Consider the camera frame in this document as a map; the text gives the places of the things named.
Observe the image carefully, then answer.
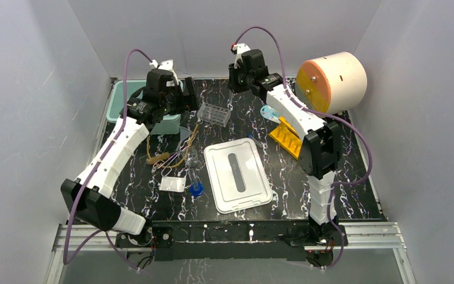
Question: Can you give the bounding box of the clear plastic well plate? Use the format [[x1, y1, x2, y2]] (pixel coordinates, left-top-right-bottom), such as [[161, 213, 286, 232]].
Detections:
[[197, 102, 231, 127]]

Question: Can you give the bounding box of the clear test tube blue cap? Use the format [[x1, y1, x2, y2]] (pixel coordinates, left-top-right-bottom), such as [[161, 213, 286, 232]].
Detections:
[[247, 134, 264, 149]]

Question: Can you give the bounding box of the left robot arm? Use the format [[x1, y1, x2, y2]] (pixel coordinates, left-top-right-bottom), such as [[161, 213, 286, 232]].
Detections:
[[60, 69, 198, 246]]

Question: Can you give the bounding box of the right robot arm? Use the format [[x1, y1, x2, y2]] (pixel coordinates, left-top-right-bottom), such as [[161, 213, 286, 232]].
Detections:
[[228, 44, 340, 245]]

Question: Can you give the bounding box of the teal plastic bin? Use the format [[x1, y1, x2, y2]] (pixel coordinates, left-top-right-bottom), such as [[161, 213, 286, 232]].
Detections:
[[106, 79, 181, 135]]

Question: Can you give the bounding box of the clear plastic funnel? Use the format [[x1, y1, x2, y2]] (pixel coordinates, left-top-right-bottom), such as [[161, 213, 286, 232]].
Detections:
[[175, 127, 194, 154]]

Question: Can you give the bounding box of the blue packaged item card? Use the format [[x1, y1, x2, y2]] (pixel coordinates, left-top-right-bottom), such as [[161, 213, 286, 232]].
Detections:
[[260, 105, 280, 124]]

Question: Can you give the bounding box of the yellow test tube rack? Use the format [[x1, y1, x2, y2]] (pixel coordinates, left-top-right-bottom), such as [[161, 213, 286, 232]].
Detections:
[[269, 117, 302, 160]]

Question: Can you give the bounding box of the small white plastic bag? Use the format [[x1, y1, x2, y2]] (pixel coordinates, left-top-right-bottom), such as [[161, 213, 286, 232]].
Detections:
[[159, 176, 186, 193]]

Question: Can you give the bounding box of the cylindrical drawer cabinet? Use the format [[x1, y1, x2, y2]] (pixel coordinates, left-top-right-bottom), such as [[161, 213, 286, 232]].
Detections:
[[295, 52, 368, 114]]

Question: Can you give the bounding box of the blue capped clear tube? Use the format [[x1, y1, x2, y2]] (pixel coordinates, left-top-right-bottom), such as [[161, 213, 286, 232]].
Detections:
[[187, 168, 204, 197]]

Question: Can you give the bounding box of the white plastic box lid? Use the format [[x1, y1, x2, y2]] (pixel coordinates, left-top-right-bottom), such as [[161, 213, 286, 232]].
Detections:
[[203, 138, 273, 214]]

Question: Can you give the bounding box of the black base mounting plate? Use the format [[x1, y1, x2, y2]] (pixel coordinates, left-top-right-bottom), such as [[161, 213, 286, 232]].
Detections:
[[116, 220, 349, 266]]

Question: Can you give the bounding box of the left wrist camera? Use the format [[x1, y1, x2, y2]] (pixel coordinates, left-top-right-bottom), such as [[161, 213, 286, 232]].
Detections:
[[149, 59, 180, 85]]

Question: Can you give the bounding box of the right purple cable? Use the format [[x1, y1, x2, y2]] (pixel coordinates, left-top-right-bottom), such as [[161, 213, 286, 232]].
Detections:
[[231, 26, 374, 271]]

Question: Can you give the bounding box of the purple cable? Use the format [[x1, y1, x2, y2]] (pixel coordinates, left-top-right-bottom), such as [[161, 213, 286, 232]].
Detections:
[[62, 49, 159, 266], [231, 26, 374, 271]]

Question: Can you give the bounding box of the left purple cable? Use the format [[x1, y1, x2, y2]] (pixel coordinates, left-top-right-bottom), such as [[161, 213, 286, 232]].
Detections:
[[62, 49, 159, 266]]

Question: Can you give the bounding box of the aluminium frame rail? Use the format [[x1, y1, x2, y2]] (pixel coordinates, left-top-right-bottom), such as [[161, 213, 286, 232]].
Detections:
[[52, 222, 406, 253]]

